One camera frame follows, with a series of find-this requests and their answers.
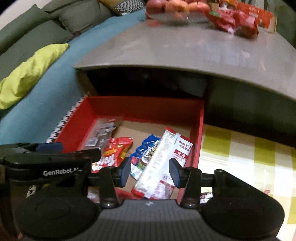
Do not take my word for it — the white red-print sachet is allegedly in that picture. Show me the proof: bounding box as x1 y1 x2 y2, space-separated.
132 127 193 199

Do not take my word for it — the steamed cake packet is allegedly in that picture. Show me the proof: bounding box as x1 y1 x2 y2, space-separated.
200 192 213 204

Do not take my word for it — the white red rice-cracker packet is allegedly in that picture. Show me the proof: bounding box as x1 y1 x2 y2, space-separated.
87 187 100 203

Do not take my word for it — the houndstooth cloth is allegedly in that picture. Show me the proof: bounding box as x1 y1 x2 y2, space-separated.
26 94 91 198

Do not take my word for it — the red chip packet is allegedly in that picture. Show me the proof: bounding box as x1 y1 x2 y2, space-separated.
92 137 133 173

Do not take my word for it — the blue snack packet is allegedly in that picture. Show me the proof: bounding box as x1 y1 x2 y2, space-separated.
129 135 161 180

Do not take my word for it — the teal sofa cover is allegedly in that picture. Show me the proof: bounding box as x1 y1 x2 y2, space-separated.
1 9 145 145

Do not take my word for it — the red cardboard box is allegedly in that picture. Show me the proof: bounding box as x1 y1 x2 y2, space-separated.
56 96 204 167

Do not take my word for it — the yellow-green pillow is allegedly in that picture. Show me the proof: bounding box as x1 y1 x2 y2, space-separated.
1 43 70 110

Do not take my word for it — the grey coffee table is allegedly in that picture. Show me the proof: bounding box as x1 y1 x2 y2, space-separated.
74 22 295 146

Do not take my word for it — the dark green sofa cushion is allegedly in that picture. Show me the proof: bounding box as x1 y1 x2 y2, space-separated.
1 4 73 79

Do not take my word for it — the glass fruit plate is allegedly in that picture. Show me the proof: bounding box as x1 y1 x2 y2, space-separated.
148 12 208 25

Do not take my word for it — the red crinkled snack bag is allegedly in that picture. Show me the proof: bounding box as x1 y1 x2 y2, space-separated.
205 9 259 39

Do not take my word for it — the red apple middle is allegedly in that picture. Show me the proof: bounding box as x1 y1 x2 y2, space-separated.
165 0 189 14

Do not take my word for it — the red apple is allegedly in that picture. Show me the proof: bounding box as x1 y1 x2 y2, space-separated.
189 1 211 13
146 0 167 14
165 0 189 14

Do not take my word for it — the red apple right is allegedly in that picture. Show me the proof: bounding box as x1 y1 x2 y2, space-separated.
189 1 211 13

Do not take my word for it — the orange carton box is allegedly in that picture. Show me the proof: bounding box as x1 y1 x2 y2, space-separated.
237 2 278 33

